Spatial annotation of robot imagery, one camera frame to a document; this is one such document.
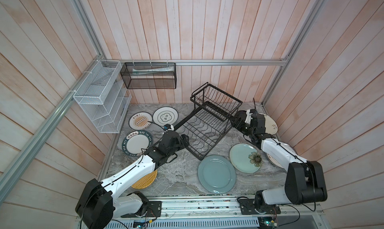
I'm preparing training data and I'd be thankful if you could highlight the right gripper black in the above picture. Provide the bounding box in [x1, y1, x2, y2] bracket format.
[230, 116, 254, 138]

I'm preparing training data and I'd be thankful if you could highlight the cream floral plate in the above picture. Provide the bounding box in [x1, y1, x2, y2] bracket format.
[262, 113, 278, 135]

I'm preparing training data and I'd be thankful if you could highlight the black wire dish rack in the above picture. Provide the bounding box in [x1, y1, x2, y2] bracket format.
[174, 82, 243, 161]

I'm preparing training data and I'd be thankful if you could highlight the large teal green plate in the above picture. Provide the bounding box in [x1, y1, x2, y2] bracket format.
[198, 155, 237, 194]

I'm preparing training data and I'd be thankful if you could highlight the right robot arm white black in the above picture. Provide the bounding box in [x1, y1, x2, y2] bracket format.
[231, 109, 328, 207]

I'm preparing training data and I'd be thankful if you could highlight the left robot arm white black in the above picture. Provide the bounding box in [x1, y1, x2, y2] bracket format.
[75, 130, 190, 229]

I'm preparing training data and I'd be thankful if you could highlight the white plate black outline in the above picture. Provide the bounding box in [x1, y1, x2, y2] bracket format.
[152, 106, 179, 126]

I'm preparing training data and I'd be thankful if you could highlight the light green flower plate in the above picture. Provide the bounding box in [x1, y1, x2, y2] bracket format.
[230, 144, 263, 174]

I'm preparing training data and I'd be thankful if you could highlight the dark green rim plate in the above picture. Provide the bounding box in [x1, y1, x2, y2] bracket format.
[122, 130, 153, 157]

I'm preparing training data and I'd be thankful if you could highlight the orange sunburst plate left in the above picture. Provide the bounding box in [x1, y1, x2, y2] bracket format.
[129, 112, 153, 130]

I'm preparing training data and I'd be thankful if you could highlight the orange sunburst plate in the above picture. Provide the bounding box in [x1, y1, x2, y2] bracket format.
[129, 112, 153, 130]
[262, 140, 297, 171]

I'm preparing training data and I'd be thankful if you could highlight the orange sunburst plate right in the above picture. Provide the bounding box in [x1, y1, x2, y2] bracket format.
[262, 140, 297, 171]

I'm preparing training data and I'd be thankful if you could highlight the yellow woven round mat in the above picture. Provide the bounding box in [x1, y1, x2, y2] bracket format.
[131, 170, 158, 190]

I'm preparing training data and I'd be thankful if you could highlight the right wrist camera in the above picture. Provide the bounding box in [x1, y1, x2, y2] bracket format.
[245, 109, 255, 125]

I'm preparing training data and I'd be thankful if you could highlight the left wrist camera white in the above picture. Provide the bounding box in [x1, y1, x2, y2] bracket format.
[163, 124, 175, 132]

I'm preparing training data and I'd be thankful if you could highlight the black mesh wall basket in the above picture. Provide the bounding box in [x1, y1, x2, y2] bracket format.
[120, 62, 177, 89]

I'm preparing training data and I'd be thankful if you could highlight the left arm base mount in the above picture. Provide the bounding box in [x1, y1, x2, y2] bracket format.
[121, 201, 162, 218]

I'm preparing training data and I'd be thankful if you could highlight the white wire mesh shelf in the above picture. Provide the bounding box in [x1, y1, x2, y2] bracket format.
[74, 60, 132, 134]

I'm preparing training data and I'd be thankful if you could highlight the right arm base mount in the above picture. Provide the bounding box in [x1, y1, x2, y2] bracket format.
[237, 197, 281, 215]

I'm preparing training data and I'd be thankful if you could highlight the aluminium front rail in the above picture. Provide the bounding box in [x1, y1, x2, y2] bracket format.
[98, 194, 325, 222]

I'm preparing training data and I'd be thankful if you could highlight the horizontal aluminium wall rail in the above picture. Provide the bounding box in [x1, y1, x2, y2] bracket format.
[105, 59, 288, 66]

